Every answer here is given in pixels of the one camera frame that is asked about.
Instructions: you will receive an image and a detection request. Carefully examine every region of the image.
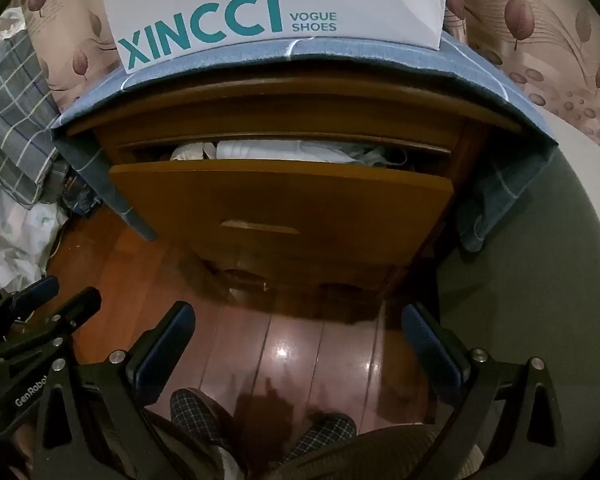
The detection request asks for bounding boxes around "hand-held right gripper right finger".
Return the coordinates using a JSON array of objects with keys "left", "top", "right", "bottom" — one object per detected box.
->
[{"left": 401, "top": 303, "right": 573, "bottom": 480}]

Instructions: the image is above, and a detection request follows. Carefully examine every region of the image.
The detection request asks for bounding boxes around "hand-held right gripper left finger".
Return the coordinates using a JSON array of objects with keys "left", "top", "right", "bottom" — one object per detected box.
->
[{"left": 30, "top": 301, "right": 197, "bottom": 480}]

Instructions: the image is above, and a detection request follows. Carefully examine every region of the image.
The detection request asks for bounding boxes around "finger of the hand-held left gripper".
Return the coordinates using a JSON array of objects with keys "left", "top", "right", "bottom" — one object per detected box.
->
[
  {"left": 0, "top": 287, "right": 102, "bottom": 361},
  {"left": 0, "top": 276, "right": 61, "bottom": 331}
]

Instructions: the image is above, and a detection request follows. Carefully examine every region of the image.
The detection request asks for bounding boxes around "light blue cloth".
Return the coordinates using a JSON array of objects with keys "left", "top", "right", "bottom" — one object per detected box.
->
[{"left": 350, "top": 146, "right": 408, "bottom": 167}]

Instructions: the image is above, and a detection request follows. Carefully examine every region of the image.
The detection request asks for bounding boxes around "white ribbed cloth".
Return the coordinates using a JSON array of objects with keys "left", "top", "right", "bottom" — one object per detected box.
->
[{"left": 216, "top": 140, "right": 353, "bottom": 165}]

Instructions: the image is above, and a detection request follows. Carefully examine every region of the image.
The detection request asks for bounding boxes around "white plastic bag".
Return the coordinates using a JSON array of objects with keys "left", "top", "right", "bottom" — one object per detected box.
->
[{"left": 0, "top": 165, "right": 70, "bottom": 301}]

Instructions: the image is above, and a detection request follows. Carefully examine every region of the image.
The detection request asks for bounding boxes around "plaid slipper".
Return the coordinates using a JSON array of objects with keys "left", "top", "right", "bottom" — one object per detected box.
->
[
  {"left": 170, "top": 389, "right": 237, "bottom": 461},
  {"left": 287, "top": 412, "right": 357, "bottom": 456}
]

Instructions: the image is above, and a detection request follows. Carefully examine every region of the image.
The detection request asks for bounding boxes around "blue packet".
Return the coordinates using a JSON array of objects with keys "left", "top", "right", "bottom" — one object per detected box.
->
[{"left": 62, "top": 175, "right": 97, "bottom": 217}]

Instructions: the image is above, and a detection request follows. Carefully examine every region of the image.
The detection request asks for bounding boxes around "green bed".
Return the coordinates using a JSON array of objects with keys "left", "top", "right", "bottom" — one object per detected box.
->
[{"left": 435, "top": 110, "right": 600, "bottom": 461}]

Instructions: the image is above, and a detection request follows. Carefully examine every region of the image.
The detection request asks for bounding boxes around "grey plaid bedding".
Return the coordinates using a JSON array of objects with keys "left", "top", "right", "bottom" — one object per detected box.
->
[{"left": 0, "top": 35, "right": 81, "bottom": 208}]

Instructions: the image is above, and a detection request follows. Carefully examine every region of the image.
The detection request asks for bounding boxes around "blue plaid cloth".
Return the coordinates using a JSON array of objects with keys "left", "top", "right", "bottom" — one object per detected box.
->
[{"left": 52, "top": 30, "right": 561, "bottom": 253}]

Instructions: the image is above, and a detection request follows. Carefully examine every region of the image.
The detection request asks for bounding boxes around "wooden nightstand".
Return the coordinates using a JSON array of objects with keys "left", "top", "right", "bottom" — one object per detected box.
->
[{"left": 67, "top": 67, "right": 526, "bottom": 311}]

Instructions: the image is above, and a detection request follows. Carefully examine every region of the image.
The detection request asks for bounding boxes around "leaf-print curtain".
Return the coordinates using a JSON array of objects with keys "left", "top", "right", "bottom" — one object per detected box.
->
[{"left": 10, "top": 0, "right": 600, "bottom": 143}]

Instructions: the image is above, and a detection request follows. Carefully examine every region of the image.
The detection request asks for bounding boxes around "white shoe box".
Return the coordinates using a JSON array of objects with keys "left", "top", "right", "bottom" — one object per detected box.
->
[{"left": 100, "top": 0, "right": 453, "bottom": 73}]

